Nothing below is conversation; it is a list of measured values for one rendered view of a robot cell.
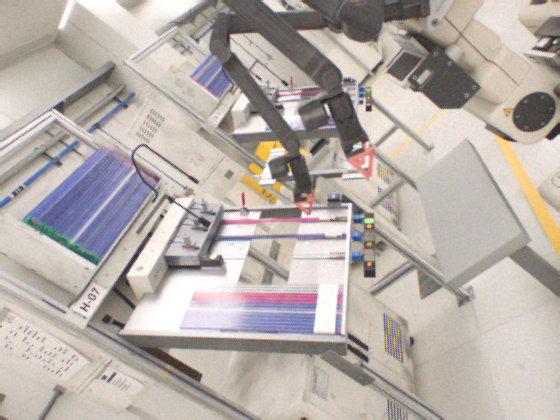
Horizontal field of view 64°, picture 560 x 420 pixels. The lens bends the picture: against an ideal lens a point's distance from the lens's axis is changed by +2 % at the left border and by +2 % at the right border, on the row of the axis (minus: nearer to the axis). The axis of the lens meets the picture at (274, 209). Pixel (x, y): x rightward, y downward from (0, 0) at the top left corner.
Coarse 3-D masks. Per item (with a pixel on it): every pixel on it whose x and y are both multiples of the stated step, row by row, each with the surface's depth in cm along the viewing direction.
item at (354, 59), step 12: (264, 0) 545; (276, 0) 545; (288, 0) 537; (384, 24) 534; (312, 36) 560; (336, 36) 586; (336, 48) 562; (348, 48) 560; (360, 48) 557; (372, 48) 558; (336, 60) 571; (348, 60) 568; (360, 60) 566; (372, 60) 563; (348, 72) 577; (360, 72) 574; (372, 72) 569
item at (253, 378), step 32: (352, 288) 201; (352, 320) 186; (384, 320) 201; (256, 352) 195; (352, 352) 174; (384, 352) 186; (224, 384) 204; (256, 384) 177; (288, 384) 156; (320, 384) 153; (352, 384) 163; (288, 416) 151; (320, 416) 147; (352, 416) 153; (384, 416) 163
